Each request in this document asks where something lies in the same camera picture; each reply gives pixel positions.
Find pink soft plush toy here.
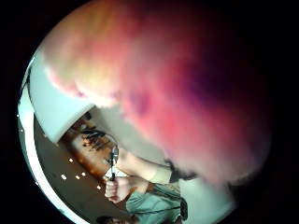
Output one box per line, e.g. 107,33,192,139
40,0,275,188

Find black and grey stick device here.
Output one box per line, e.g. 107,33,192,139
108,145,121,182

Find the person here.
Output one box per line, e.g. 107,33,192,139
95,181,190,224

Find tangled black cables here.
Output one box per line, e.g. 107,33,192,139
79,128,114,151

